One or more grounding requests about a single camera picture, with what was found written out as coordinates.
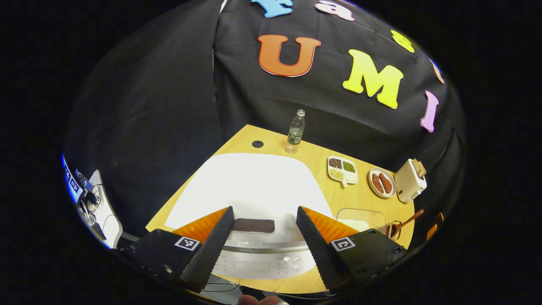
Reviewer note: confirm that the brown meat piece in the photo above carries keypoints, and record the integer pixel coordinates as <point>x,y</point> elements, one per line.
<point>377,183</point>
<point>386,183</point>

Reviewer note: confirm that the clear water bottle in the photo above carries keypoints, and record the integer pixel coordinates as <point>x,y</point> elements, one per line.
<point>295,133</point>

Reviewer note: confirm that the toast bread slice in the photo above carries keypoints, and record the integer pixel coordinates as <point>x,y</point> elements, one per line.
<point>416,166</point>
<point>422,168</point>

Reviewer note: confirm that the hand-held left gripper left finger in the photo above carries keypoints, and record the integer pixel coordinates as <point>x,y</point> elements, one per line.
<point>214,245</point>

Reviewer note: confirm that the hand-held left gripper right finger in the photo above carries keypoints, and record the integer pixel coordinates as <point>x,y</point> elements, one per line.
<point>315,250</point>

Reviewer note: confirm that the computer monitor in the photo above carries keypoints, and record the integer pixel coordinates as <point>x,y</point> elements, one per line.
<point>70,182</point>

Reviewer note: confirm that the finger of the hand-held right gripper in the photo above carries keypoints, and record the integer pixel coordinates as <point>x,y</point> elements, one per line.
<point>435,224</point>

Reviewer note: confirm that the white side table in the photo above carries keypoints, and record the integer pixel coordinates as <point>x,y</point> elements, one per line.
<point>111,228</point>

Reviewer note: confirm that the white rice cooker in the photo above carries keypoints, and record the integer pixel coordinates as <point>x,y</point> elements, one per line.
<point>254,186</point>

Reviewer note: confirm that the white divided bean dish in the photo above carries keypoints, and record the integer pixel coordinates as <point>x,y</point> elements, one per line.
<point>343,171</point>

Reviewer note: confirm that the brown wooden spoon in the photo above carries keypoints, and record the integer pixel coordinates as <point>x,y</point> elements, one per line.
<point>406,222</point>

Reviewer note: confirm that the white round plate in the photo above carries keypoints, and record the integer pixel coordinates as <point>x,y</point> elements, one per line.
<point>372,188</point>

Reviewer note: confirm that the white toaster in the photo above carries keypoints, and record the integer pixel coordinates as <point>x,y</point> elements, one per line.
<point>407,184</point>

